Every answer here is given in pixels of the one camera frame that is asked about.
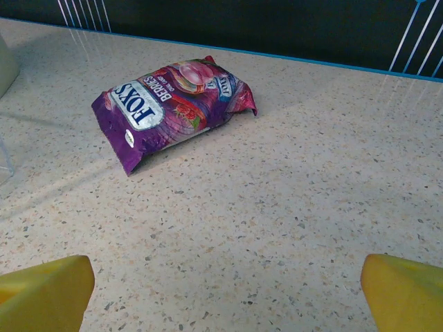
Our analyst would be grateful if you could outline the cream knife block orange top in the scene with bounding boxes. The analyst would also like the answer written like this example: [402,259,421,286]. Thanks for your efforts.
[0,33,20,100]

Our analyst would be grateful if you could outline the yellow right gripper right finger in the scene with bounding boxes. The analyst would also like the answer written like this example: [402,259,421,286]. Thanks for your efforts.
[361,254,443,332]

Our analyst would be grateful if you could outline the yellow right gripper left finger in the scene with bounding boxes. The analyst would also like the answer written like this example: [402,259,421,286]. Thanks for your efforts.
[0,255,96,332]

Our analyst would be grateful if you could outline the clear acrylic card organizer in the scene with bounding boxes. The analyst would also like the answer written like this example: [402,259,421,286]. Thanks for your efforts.
[0,136,17,190]

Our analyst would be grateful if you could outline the purple Fox's candy bag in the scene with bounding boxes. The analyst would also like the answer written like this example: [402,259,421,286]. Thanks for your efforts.
[91,55,259,177]

